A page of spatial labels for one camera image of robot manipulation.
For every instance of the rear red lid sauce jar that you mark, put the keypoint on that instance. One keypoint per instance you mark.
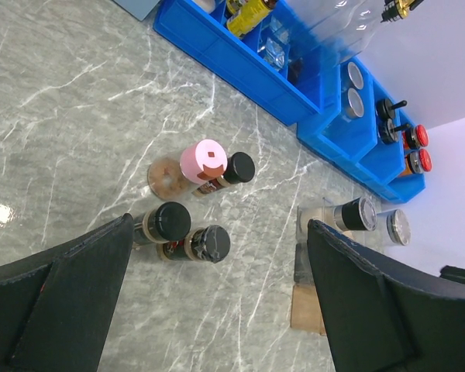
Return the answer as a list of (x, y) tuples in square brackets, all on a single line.
[(415, 138)]

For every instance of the pink lid spice jar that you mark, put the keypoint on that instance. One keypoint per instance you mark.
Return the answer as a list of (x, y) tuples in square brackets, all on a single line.
[(176, 174)]

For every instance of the front black lid sugar jar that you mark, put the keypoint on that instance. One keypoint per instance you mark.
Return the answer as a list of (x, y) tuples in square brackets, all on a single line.
[(389, 132)]

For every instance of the right dark oil bottle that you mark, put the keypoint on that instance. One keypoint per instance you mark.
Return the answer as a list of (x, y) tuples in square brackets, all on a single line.
[(401, 7)]

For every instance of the front red lid sauce jar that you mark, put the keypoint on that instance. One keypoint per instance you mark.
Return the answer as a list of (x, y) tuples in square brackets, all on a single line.
[(417, 162)]

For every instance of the rear clear glass jar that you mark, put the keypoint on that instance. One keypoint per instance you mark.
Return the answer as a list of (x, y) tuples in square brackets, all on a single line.
[(354, 77)]

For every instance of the front clear glass jar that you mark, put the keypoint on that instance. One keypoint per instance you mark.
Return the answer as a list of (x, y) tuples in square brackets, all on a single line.
[(353, 104)]

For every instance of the left glass oil bottle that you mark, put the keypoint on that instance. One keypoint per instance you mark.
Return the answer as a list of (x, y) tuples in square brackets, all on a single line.
[(274, 44)]

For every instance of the blue divided crate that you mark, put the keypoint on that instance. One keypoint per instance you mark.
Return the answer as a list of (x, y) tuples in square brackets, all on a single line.
[(204, 36)]

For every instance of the black cap spice bottle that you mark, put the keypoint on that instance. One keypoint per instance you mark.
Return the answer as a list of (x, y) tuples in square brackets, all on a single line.
[(240, 169)]

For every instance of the silver lid spice jar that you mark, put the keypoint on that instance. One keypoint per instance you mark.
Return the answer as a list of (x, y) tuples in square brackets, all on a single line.
[(398, 227)]

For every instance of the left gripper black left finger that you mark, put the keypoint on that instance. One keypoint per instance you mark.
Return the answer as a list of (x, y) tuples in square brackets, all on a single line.
[(56, 306)]

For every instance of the red lid sauce jar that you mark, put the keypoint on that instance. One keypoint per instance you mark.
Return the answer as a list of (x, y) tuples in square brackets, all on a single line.
[(415, 138), (417, 162)]

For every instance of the dark shaker spice bottle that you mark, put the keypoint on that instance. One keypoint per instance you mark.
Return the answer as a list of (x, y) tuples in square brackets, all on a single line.
[(210, 244)]

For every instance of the small black cap bottle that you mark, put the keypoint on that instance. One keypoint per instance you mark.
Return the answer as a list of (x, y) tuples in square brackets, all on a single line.
[(169, 222)]

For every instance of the large blue triple bin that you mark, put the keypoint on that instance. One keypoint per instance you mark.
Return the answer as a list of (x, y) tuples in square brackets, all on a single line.
[(355, 146)]

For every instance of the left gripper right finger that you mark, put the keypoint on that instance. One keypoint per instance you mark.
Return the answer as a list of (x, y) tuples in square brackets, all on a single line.
[(381, 314)]

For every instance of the rear black lid jar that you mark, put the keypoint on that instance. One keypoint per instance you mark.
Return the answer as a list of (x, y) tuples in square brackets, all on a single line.
[(386, 109)]

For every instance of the clear glass jar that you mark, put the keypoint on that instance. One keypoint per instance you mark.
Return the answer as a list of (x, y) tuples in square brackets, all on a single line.
[(353, 104), (354, 77)]

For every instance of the front cork yellow bottle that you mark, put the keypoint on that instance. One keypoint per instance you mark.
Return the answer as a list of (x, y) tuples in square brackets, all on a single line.
[(249, 16)]

